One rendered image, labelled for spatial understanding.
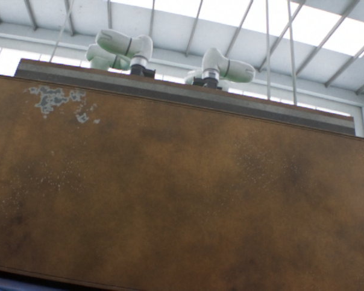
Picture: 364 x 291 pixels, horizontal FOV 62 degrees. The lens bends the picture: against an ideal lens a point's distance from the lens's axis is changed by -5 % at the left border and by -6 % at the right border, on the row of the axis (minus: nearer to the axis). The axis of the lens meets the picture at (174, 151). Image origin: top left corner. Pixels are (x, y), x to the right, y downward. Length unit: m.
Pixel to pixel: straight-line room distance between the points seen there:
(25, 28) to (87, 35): 2.45
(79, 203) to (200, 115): 0.46
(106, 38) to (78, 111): 0.70
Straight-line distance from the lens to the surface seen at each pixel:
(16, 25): 14.09
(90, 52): 2.18
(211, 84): 1.55
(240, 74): 1.70
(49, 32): 13.50
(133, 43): 1.65
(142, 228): 0.88
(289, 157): 1.05
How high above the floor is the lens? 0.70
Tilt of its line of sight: 23 degrees up
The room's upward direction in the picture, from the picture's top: 8 degrees clockwise
